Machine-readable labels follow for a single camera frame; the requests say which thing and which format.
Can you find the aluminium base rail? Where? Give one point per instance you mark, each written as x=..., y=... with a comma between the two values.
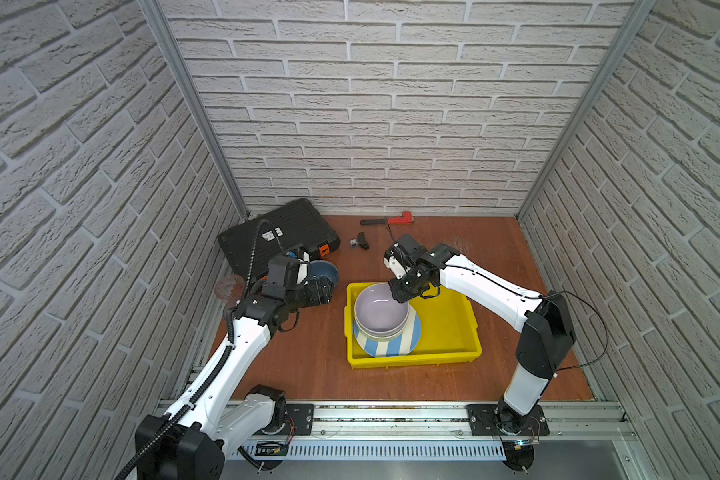
x=433, y=431

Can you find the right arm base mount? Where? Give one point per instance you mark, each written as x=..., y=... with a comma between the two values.
x=501, y=420

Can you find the dark blue ceramic bowl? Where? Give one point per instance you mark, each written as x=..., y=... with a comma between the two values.
x=321, y=269

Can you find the yellow plastic bin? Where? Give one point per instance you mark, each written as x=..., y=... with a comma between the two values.
x=449, y=332

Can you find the red black pipe wrench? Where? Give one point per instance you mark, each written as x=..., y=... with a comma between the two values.
x=405, y=218

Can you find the small dark object on table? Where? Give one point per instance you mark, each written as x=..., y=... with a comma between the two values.
x=360, y=241

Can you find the translucent purple bowl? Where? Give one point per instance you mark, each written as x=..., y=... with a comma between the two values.
x=377, y=309

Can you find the pink translucent cup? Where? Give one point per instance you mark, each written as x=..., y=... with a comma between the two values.
x=229, y=287

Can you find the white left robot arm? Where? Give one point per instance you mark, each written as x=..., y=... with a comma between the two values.
x=194, y=437

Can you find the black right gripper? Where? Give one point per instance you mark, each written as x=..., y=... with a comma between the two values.
x=399, y=294

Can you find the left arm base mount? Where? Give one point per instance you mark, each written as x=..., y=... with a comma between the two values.
x=289, y=419

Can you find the light green bowl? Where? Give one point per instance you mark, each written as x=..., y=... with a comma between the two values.
x=381, y=335

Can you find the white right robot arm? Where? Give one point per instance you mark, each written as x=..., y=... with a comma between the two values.
x=543, y=320

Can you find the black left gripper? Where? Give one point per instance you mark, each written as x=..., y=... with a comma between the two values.
x=320, y=292

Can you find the black plastic tool case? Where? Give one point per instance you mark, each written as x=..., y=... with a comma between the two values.
x=296, y=228

